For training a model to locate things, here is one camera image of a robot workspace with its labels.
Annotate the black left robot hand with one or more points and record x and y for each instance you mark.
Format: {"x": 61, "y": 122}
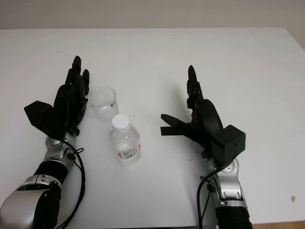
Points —
{"x": 69, "y": 107}

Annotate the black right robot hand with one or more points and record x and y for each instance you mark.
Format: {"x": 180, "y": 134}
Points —
{"x": 209, "y": 117}

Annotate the clear water bottle white cap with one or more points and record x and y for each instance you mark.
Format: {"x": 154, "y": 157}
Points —
{"x": 125, "y": 143}

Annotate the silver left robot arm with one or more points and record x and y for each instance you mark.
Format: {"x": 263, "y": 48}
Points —
{"x": 26, "y": 198}

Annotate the clear plastic cup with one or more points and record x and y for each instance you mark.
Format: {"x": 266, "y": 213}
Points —
{"x": 103, "y": 105}

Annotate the black tape strip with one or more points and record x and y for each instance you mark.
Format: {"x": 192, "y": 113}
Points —
{"x": 168, "y": 131}

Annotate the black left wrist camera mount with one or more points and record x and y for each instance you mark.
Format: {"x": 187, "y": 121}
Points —
{"x": 39, "y": 114}

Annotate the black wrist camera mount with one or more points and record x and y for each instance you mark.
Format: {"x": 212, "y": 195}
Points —
{"x": 39, "y": 114}
{"x": 232, "y": 143}

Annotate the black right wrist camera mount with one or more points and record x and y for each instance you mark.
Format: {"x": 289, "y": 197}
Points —
{"x": 232, "y": 143}

